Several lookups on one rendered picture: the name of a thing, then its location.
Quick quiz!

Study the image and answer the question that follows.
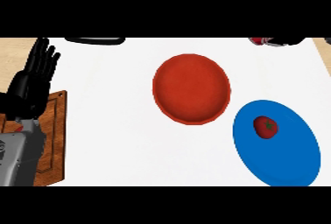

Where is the red and black appliance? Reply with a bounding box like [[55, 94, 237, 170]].
[[249, 37, 307, 48]]

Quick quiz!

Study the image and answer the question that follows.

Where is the black curved object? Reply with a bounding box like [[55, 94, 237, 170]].
[[64, 37, 128, 46]]

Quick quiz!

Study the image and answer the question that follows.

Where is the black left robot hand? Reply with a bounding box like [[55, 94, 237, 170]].
[[0, 38, 63, 123]]

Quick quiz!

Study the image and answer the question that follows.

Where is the red bowl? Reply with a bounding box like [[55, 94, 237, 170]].
[[151, 52, 234, 126]]

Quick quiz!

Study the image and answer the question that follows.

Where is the red can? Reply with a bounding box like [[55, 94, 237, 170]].
[[253, 115, 280, 140]]

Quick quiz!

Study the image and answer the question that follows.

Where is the brown wooden cutting board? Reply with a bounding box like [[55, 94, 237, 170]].
[[0, 89, 69, 187]]

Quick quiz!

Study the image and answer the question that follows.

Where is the blue plate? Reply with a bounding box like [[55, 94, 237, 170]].
[[233, 99, 323, 187]]

